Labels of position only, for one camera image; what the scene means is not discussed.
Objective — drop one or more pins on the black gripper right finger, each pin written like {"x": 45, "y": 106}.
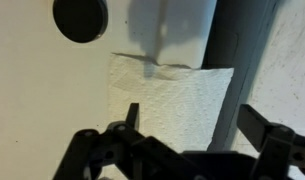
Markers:
{"x": 275, "y": 150}

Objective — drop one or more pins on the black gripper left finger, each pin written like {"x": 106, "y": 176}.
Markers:
{"x": 102, "y": 156}

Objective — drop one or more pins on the white paper towel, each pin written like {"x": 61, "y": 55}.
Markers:
{"x": 178, "y": 100}

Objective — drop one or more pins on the small black round cap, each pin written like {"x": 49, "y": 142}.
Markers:
{"x": 80, "y": 20}

